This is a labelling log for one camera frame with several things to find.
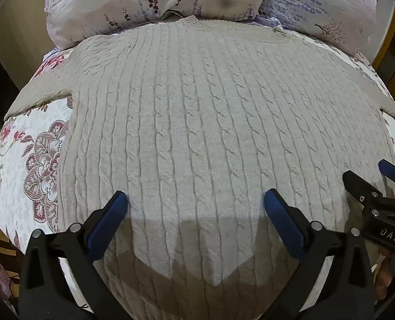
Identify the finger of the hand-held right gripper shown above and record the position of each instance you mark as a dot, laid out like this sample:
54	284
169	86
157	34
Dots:
392	171
362	186

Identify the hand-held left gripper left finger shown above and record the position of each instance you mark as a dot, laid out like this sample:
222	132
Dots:
108	219

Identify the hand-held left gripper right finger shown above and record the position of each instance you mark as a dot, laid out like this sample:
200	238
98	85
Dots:
281	219

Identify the person's right hand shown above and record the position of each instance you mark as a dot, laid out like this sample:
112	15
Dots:
383	278

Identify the white floral quilt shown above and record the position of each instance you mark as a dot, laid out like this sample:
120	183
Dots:
14	160

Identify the purple floral pillow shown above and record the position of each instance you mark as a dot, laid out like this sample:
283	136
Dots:
317	3

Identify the pink floral pillow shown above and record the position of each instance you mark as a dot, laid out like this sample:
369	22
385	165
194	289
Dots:
134	3

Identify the wooden bed frame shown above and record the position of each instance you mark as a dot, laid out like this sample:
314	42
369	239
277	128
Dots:
389	36

